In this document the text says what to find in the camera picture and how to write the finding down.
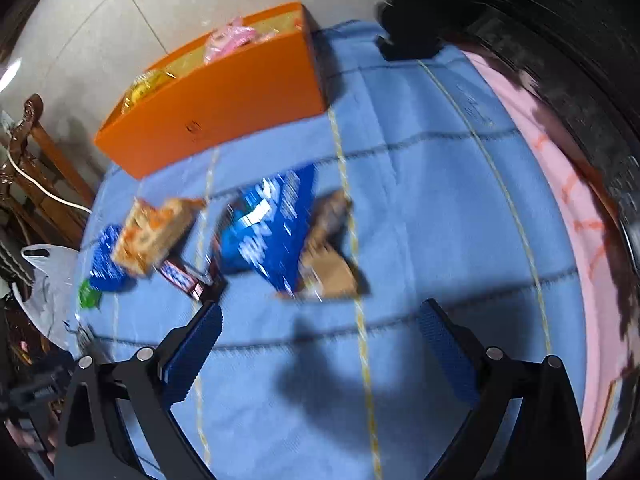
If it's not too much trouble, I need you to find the dark carved wooden furniture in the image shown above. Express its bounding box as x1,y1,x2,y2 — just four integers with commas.
409,0,640,283

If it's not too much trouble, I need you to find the small green packet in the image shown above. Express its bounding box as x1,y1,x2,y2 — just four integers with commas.
78,279,104,309

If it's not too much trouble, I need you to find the black object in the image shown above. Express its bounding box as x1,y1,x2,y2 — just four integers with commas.
376,0,447,62

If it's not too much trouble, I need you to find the chocolate bar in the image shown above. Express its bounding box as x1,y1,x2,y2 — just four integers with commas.
159,257,217,302

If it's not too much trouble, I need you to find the white power cable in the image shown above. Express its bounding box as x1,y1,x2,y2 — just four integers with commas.
0,149,92,212

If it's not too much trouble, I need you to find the orange cardboard box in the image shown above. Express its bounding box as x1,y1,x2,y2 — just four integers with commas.
93,2,329,180

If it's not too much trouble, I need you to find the pink blanket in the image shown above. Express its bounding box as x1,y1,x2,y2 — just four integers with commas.
459,49,632,467

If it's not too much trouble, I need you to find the clear pastry packet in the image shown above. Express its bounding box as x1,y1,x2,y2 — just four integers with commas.
299,241,372,302

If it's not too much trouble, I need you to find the pink snack packet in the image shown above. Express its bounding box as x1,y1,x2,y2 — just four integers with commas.
204,16,259,64

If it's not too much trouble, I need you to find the blue white print packet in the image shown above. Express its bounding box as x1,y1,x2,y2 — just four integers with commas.
89,224,137,294

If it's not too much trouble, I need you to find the white plastic bag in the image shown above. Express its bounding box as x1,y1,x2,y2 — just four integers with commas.
19,244,83,352

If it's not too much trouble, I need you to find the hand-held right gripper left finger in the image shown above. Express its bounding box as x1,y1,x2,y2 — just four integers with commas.
52,301,224,480

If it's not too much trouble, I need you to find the yellow soft bread packet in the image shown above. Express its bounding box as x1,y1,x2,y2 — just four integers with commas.
121,69,179,112

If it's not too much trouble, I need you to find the orange striped cake packet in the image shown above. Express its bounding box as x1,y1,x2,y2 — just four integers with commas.
111,197,207,277

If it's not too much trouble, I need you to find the carved wooden chair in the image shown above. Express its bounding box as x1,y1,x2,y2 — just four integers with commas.
0,94,97,248

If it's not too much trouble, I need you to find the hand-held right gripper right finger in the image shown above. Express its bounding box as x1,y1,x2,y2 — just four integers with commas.
418,298,587,480

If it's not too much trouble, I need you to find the large blue snack packet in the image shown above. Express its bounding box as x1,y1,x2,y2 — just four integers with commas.
219,164,319,295

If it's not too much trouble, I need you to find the blue checked sheet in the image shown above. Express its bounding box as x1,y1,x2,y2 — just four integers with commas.
74,20,590,480

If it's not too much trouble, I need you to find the walnut cookie packet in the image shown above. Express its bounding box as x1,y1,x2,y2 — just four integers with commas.
312,189,353,247

